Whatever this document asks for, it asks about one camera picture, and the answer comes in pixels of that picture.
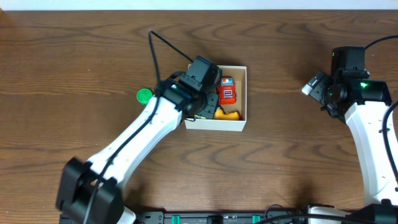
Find yellow rubber duck toy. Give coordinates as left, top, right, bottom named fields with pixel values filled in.
left=213, top=107, right=240, bottom=121

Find red toy fire truck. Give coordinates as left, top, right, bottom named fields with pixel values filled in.
left=217, top=77, right=236, bottom=105

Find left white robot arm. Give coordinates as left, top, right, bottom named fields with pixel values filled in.
left=55, top=78, right=218, bottom=223

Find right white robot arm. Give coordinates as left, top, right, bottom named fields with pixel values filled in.
left=302, top=71, right=397, bottom=223

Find green ridged round toy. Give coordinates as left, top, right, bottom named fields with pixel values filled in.
left=136, top=88, right=153, bottom=105

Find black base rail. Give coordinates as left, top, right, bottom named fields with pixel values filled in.
left=58, top=203, right=398, bottom=224

